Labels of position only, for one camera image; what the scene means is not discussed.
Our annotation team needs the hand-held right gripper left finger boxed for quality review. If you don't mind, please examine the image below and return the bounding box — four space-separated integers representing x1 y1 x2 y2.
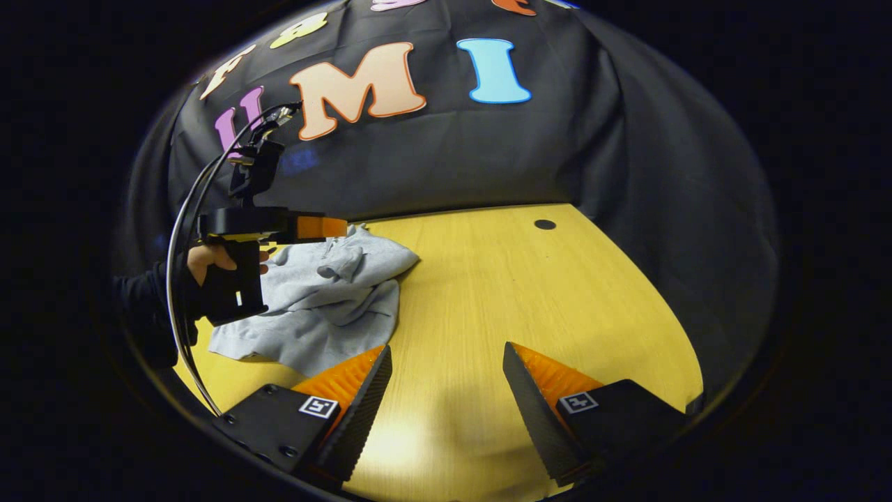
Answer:
213 344 393 492

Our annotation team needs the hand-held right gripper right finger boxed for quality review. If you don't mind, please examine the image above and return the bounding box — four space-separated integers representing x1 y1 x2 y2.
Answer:
502 342 691 487

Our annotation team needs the black backdrop cloth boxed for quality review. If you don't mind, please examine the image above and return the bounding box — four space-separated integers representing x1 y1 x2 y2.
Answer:
115 0 780 412

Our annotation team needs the grey zip-neck sweatshirt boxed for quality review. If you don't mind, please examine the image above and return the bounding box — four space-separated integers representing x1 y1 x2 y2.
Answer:
208 223 420 377

